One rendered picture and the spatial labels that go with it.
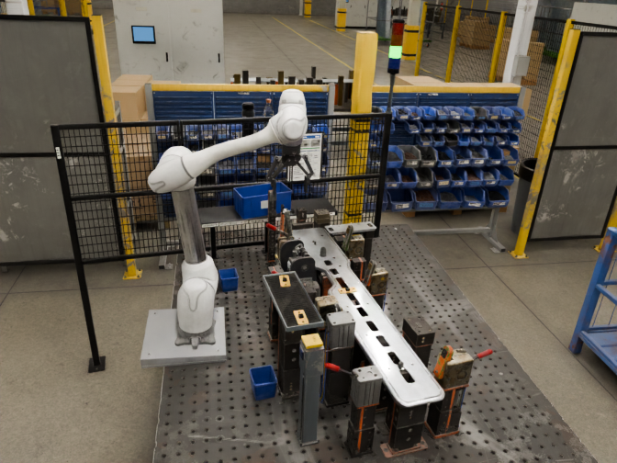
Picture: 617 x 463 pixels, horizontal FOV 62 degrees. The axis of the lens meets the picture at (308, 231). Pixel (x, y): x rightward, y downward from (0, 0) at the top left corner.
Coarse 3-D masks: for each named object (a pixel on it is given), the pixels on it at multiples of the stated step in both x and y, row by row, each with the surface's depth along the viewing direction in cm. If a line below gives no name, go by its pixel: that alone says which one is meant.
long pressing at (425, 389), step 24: (312, 240) 277; (336, 264) 254; (336, 288) 234; (360, 288) 235; (384, 312) 219; (360, 336) 203; (384, 336) 204; (384, 360) 191; (408, 360) 191; (384, 384) 180; (408, 384) 180; (432, 384) 180
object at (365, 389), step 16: (368, 368) 177; (352, 384) 179; (368, 384) 173; (352, 400) 182; (368, 400) 177; (352, 416) 184; (368, 416) 181; (352, 432) 185; (368, 432) 184; (352, 448) 187; (368, 448) 188
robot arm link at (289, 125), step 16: (288, 112) 182; (272, 128) 184; (288, 128) 179; (304, 128) 181; (224, 144) 199; (240, 144) 193; (256, 144) 189; (192, 160) 204; (208, 160) 204; (192, 176) 206
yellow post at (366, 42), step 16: (368, 32) 295; (368, 48) 295; (368, 64) 300; (368, 80) 304; (352, 96) 315; (368, 96) 309; (352, 112) 317; (368, 112) 313; (352, 128) 319; (368, 128) 317; (352, 144) 322; (352, 160) 325; (352, 192) 333; (352, 208) 338
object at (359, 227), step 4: (340, 224) 296; (344, 224) 296; (348, 224) 296; (352, 224) 297; (356, 224) 297; (360, 224) 297; (364, 224) 297; (372, 224) 298; (332, 228) 291; (336, 228) 291; (340, 228) 292; (344, 228) 292; (356, 228) 292; (360, 228) 293; (364, 228) 293; (368, 228) 293; (372, 228) 293; (332, 232) 286; (336, 232) 286; (340, 232) 287; (344, 232) 288
